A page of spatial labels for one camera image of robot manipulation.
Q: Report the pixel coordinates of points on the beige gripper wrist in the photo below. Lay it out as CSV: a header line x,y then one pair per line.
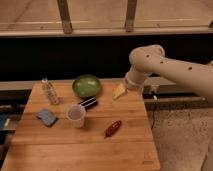
x,y
131,82

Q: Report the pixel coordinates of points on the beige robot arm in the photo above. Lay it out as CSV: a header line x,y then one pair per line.
x,y
151,59

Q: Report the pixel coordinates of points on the green bowl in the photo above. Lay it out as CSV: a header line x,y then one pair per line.
x,y
86,86

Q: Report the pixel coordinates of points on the red chili pepper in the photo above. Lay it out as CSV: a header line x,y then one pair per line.
x,y
113,128

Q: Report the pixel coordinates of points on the clear plastic water bottle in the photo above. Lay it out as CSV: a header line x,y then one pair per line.
x,y
49,92

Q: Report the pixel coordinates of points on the blue sponge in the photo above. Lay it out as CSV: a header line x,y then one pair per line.
x,y
47,117

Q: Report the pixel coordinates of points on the right wooden post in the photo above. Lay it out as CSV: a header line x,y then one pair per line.
x,y
130,15

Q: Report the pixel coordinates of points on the wooden post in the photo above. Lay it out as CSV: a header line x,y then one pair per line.
x,y
65,16
130,15

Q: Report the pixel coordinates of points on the left wooden post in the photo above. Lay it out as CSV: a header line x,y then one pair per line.
x,y
65,16

